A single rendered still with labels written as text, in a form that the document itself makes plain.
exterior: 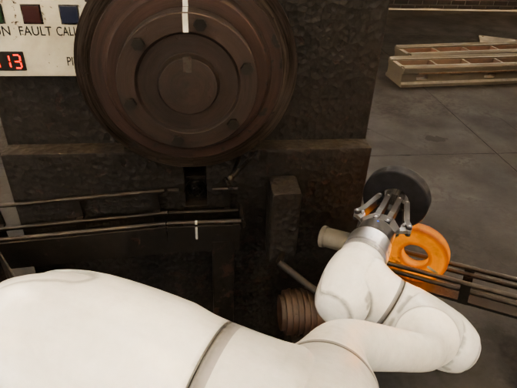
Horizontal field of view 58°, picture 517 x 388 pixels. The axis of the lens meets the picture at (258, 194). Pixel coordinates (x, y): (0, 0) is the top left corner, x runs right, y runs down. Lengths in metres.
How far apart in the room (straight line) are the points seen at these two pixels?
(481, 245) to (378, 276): 1.76
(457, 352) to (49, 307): 0.68
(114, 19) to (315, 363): 0.80
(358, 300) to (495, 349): 1.32
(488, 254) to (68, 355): 2.34
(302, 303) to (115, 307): 0.97
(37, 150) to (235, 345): 1.05
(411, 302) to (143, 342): 0.60
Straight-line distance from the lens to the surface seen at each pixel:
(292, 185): 1.23
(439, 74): 4.64
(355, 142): 1.33
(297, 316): 1.28
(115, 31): 1.00
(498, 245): 2.64
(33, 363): 0.35
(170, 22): 0.93
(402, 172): 1.10
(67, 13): 1.18
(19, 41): 1.24
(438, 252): 1.19
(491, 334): 2.15
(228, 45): 0.94
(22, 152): 1.32
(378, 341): 0.60
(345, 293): 0.82
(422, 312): 0.83
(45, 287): 0.38
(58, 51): 1.22
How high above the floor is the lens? 1.45
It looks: 33 degrees down
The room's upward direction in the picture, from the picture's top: 2 degrees clockwise
